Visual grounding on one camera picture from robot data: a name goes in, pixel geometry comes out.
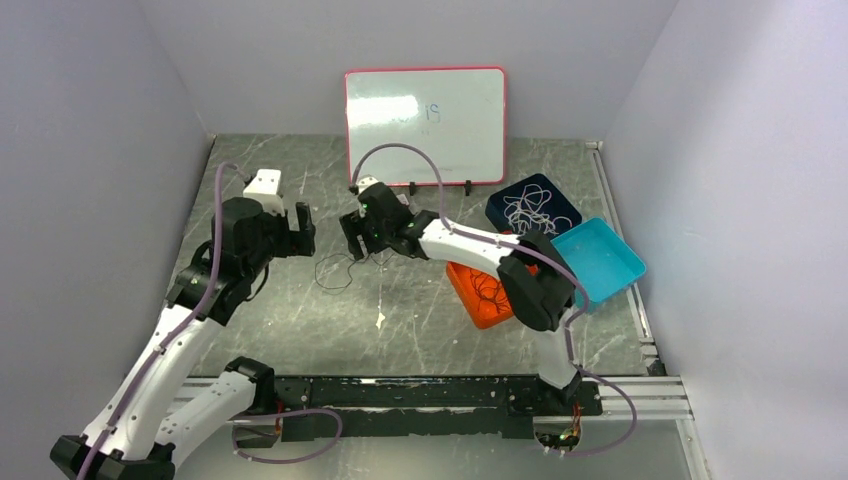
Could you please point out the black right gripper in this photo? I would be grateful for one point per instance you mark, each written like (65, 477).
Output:
(352, 225)

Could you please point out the dark navy plastic tray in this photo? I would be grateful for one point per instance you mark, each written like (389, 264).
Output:
(533, 203)

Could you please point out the orange plastic tray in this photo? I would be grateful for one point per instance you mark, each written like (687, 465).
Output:
(482, 295)

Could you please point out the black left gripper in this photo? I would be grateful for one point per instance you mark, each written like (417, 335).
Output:
(293, 242)

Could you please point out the aluminium frame rail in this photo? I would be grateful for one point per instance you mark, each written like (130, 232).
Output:
(628, 398)

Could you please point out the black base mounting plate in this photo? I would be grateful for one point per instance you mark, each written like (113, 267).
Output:
(320, 407)

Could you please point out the metal right table edge rail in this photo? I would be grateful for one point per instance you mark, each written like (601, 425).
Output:
(628, 346)

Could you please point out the light blue plastic tray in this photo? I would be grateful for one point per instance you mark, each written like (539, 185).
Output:
(600, 259)

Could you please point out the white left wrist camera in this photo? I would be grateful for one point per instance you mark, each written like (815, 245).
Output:
(266, 188)

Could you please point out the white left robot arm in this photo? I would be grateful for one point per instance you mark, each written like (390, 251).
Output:
(134, 437)

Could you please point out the pink framed whiteboard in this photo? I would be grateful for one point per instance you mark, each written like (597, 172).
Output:
(423, 124)

